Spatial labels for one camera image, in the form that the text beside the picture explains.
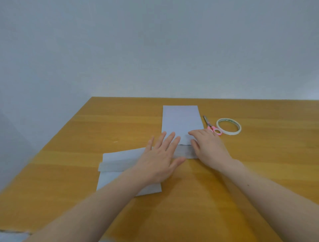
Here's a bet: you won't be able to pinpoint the person's right forearm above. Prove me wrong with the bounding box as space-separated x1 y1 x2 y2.
220 160 319 242

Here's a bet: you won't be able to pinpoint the person's right hand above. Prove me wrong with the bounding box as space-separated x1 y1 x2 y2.
188 128 236 173

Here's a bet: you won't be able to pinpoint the grey paper strip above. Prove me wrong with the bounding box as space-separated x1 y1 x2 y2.
98 145 199 172

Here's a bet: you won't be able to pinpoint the person's left hand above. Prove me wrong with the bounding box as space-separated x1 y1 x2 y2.
132 131 186 185

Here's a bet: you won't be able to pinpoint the pink-handled scissors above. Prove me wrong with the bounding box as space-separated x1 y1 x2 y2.
203 115 223 136

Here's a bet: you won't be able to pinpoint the person's left forearm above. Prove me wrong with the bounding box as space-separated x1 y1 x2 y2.
24 171 161 242

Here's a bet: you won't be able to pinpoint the white adhesive tape roll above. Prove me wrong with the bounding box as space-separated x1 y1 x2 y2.
216 118 242 136

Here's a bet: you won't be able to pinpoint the white paper sheet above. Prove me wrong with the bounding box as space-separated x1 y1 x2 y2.
96 147 162 197
161 105 204 146

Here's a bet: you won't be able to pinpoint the white garment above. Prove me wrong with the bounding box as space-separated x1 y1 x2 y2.
0 230 32 242

